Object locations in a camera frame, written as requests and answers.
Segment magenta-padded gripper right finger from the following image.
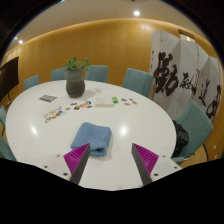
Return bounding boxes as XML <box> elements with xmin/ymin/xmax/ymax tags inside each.
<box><xmin>130</xmin><ymin>142</ymin><xmax>183</xmax><ymax>187</ymax></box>

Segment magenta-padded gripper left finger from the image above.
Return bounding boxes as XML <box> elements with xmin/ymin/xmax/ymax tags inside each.
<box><xmin>42</xmin><ymin>142</ymin><xmax>92</xmax><ymax>186</ymax></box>

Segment blue folded towel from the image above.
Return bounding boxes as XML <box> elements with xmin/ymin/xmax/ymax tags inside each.
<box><xmin>69</xmin><ymin>121</ymin><xmax>113</xmax><ymax>158</ymax></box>

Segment black bag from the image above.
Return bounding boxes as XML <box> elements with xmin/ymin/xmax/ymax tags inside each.
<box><xmin>171</xmin><ymin>119</ymin><xmax>190</xmax><ymax>158</ymax></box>

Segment colourful sticker sheet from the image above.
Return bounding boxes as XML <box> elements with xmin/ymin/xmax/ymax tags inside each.
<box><xmin>42</xmin><ymin>105</ymin><xmax>68</xmax><ymax>124</ymax></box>

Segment white book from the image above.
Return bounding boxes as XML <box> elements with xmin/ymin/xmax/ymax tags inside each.
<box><xmin>94</xmin><ymin>97</ymin><xmax>115</xmax><ymax>108</ymax></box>

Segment grey flat card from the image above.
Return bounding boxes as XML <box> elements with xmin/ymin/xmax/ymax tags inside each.
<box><xmin>38</xmin><ymin>94</ymin><xmax>58</xmax><ymax>103</ymax></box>

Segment grey ribbed pot with plant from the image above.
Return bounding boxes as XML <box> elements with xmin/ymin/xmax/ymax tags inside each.
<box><xmin>64</xmin><ymin>56</ymin><xmax>92</xmax><ymax>99</ymax></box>

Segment teal upholstered chairs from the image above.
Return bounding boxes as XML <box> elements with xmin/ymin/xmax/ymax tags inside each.
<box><xmin>0</xmin><ymin>64</ymin><xmax>214</xmax><ymax>164</ymax></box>

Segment white calligraphy folding screen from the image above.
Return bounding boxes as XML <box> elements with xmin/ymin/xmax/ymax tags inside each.
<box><xmin>148</xmin><ymin>29</ymin><xmax>224</xmax><ymax>124</ymax></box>

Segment recessed ceiling lights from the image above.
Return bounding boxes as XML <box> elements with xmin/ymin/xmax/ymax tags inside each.
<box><xmin>12</xmin><ymin>9</ymin><xmax>142</xmax><ymax>45</ymax></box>

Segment black wall monitor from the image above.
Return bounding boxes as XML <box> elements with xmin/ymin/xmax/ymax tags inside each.
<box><xmin>0</xmin><ymin>56</ymin><xmax>20</xmax><ymax>101</ymax></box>

